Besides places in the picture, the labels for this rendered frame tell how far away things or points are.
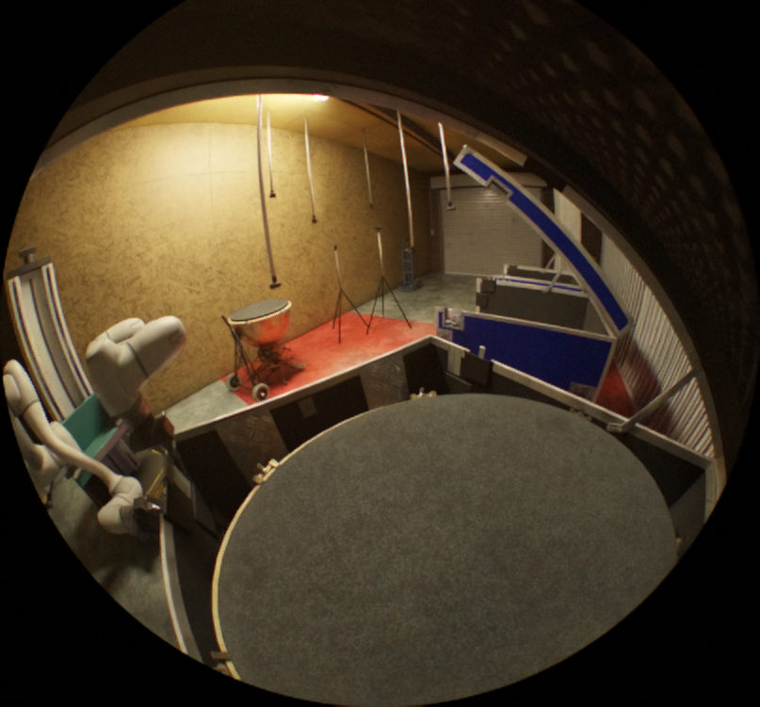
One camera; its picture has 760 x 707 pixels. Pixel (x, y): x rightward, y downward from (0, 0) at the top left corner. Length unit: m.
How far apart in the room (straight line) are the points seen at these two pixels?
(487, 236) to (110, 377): 7.29
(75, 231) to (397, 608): 3.25
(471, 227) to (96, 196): 7.75
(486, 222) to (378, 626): 7.28
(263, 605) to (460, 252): 7.47
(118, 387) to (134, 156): 2.89
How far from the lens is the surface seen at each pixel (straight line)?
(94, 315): 3.02
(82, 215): 3.16
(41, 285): 1.86
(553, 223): 1.15
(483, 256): 7.27
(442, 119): 0.68
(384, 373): 0.88
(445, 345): 0.94
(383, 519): 0.43
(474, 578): 0.41
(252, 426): 0.79
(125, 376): 0.61
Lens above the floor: 1.38
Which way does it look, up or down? 22 degrees down
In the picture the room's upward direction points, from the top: 6 degrees counter-clockwise
